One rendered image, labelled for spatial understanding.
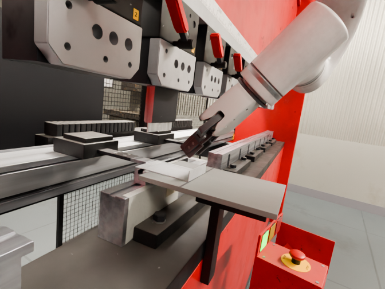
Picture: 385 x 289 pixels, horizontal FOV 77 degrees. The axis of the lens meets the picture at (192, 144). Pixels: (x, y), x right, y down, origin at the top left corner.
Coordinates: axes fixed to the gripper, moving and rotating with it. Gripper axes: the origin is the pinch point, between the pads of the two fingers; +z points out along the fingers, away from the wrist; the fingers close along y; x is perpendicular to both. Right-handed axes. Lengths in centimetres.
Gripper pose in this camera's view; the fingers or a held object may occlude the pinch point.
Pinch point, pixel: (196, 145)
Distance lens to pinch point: 50.6
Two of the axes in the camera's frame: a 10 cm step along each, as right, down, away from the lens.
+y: -4.2, 1.0, -9.0
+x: 6.1, 7.7, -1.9
